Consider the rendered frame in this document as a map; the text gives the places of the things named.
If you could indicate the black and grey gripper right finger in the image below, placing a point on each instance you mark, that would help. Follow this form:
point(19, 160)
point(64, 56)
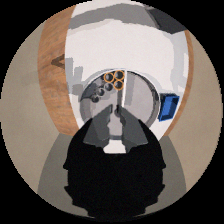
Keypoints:
point(136, 134)

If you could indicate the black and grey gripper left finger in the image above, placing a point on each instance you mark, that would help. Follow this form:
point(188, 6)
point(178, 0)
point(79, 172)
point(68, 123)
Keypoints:
point(94, 133)

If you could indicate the blue crate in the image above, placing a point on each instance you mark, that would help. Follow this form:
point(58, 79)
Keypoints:
point(170, 102)

